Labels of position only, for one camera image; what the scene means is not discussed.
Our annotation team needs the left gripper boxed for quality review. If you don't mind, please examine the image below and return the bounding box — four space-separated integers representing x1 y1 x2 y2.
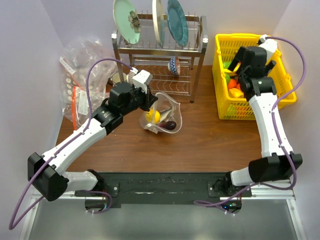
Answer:
120 83 158 116

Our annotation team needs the yellow toy lemon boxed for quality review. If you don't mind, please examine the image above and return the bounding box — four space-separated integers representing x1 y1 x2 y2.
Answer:
145 109 161 124

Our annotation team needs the green toy lime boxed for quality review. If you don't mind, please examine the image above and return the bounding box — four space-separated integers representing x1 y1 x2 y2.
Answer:
225 74 231 85

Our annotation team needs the grey toy fish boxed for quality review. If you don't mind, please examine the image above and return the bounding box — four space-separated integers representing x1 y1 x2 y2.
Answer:
159 107 175 122

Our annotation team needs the clear zip top bag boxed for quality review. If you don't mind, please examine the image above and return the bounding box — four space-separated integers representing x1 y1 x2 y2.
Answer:
139 92 183 134

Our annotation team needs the yellow toy pepper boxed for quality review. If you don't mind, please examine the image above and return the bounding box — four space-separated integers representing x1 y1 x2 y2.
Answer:
228 88 244 99

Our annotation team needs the purple toy eggplant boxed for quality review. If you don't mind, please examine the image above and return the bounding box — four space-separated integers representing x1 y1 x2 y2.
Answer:
157 121 177 131

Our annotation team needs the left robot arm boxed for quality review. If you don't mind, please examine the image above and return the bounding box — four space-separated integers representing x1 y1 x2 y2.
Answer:
27 80 158 202

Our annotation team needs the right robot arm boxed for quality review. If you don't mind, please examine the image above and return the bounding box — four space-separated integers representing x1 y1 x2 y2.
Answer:
222 46 303 197

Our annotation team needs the orange zipper bag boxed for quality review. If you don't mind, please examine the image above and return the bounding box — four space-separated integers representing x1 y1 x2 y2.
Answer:
62 86 111 131

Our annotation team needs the yellow toy banana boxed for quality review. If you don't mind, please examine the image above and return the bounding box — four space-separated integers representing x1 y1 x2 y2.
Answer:
223 67 239 77

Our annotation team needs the grey patterned bowl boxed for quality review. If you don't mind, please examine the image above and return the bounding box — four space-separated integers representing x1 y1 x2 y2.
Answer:
126 71 136 85

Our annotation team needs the green toy fruit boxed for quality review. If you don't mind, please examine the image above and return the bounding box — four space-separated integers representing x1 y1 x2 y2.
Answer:
222 61 232 69

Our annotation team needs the orange toy fruit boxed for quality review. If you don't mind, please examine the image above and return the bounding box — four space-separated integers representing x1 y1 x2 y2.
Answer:
227 78 238 90

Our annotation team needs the cream enamel mug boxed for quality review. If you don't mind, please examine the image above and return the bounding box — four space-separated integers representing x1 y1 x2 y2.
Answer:
110 72 127 87

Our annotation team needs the yellow plastic basket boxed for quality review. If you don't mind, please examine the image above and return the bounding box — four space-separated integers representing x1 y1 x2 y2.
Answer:
212 33 297 120

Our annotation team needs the metal dish rack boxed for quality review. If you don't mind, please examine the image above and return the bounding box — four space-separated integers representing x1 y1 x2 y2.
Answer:
111 13 209 103

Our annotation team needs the blue patterned bowl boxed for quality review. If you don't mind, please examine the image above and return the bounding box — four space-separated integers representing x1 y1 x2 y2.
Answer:
167 56 181 76

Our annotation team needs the pile of clear bags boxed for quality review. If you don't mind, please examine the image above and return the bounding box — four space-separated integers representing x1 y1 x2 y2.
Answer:
59 36 118 106

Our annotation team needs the mint green floral plate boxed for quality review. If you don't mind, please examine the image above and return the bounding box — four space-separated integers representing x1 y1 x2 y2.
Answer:
113 0 141 45

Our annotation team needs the beige rimmed plate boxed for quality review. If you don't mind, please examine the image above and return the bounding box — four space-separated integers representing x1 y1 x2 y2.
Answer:
152 0 165 47

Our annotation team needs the teal blue plate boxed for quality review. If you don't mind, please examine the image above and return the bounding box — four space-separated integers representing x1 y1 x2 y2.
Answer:
167 0 189 48

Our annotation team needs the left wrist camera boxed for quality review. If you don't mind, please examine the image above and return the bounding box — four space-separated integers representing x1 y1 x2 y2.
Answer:
132 70 153 94

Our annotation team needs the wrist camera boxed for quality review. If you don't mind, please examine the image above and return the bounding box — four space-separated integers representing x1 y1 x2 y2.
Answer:
258 34 278 55
132 70 153 94

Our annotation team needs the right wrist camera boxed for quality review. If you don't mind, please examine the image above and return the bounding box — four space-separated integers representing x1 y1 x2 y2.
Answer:
258 34 278 55

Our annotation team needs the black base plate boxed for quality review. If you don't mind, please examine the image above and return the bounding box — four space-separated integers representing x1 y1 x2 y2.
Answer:
74 171 253 210

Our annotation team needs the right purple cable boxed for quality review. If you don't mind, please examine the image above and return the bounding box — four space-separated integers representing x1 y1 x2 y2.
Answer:
194 36 307 209

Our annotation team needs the purple cable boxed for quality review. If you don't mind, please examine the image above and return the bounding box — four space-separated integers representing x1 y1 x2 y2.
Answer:
8 57 137 231
194 36 307 209

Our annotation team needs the aluminium frame rail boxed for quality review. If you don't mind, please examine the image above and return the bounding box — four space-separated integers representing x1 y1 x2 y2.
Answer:
18 147 306 240

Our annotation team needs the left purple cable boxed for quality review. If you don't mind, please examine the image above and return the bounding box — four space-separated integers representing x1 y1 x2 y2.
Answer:
8 57 137 231

